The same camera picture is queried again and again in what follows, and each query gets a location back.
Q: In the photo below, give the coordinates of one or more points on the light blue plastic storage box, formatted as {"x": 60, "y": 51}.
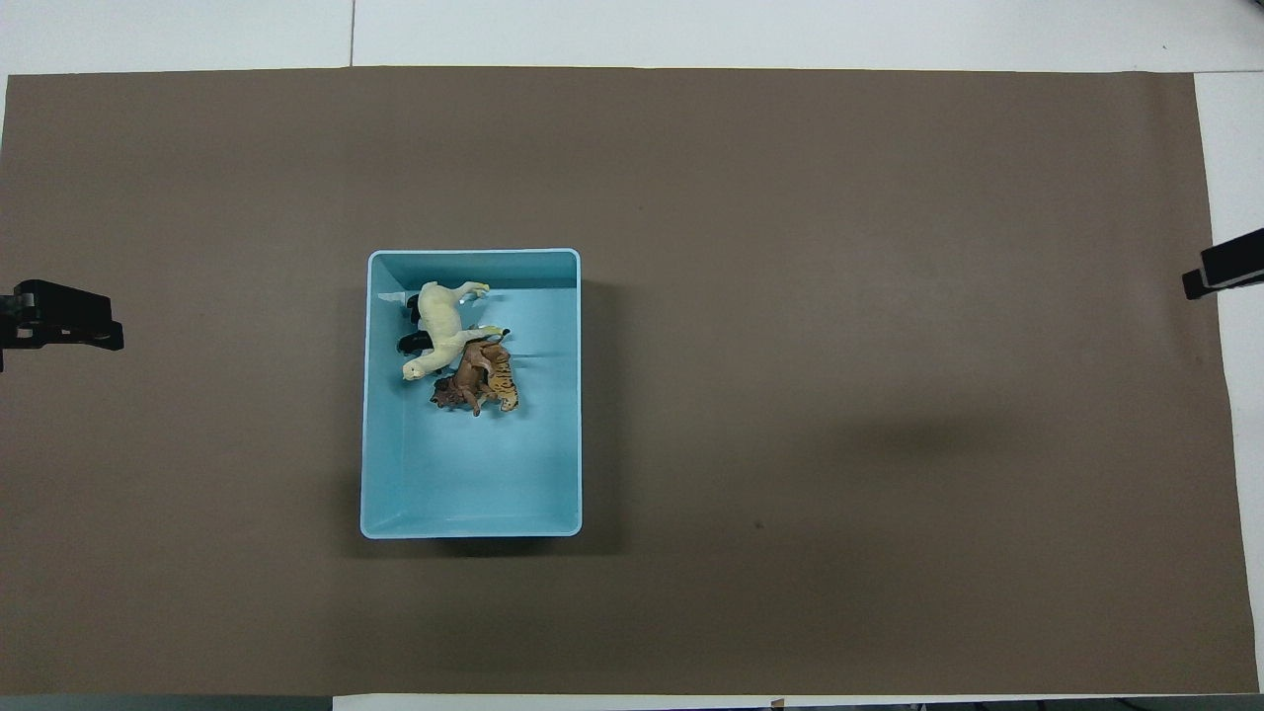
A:
{"x": 474, "y": 474}

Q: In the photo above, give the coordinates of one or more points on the black and white panda toy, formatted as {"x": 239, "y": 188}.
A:
{"x": 415, "y": 343}

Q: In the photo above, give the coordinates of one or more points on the brown lion toy figure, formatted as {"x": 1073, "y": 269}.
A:
{"x": 464, "y": 380}

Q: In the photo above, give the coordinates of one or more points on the orange striped tiger toy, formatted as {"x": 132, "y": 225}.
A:
{"x": 506, "y": 390}

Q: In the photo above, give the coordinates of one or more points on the brown paper table mat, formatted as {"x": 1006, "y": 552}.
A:
{"x": 790, "y": 444}

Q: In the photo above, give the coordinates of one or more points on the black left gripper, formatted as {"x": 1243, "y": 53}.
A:
{"x": 18, "y": 316}

